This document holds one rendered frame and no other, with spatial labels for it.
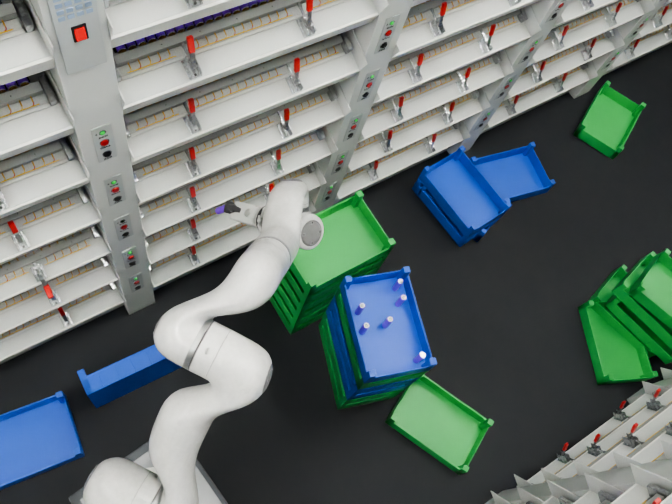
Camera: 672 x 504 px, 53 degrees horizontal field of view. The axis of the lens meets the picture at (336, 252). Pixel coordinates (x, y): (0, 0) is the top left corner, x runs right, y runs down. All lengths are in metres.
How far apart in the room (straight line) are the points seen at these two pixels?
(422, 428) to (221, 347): 1.28
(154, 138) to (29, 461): 1.16
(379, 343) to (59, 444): 1.03
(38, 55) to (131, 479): 0.81
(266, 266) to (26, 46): 0.53
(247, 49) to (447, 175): 1.39
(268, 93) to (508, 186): 1.46
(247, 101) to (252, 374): 0.68
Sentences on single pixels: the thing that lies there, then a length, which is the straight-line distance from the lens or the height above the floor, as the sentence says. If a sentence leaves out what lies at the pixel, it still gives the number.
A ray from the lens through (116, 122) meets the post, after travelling 1.41.
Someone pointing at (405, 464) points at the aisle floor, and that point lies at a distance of 2.37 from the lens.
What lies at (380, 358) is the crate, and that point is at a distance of 1.99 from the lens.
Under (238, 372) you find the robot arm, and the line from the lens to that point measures 1.23.
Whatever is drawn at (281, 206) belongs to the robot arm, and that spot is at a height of 0.96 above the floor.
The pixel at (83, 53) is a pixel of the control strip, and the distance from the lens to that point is 1.23.
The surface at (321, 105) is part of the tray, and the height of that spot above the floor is 0.76.
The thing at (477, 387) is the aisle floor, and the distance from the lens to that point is 2.51.
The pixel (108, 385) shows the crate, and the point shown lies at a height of 0.20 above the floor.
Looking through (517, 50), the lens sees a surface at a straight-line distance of 2.36.
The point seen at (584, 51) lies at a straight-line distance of 2.92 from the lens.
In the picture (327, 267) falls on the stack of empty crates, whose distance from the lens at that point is 2.04.
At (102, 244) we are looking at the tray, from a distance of 1.90.
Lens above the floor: 2.27
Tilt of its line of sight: 64 degrees down
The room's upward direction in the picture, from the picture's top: 25 degrees clockwise
